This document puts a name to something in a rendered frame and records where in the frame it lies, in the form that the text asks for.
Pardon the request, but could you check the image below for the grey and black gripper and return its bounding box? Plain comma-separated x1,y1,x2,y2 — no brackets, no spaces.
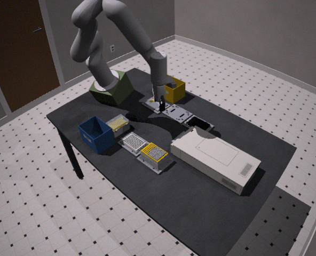
152,84,165,111

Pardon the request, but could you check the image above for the dark blue open bin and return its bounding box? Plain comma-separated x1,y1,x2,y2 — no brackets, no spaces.
78,115,115,155

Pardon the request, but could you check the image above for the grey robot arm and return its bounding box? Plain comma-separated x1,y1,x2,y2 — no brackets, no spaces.
70,0,177,92

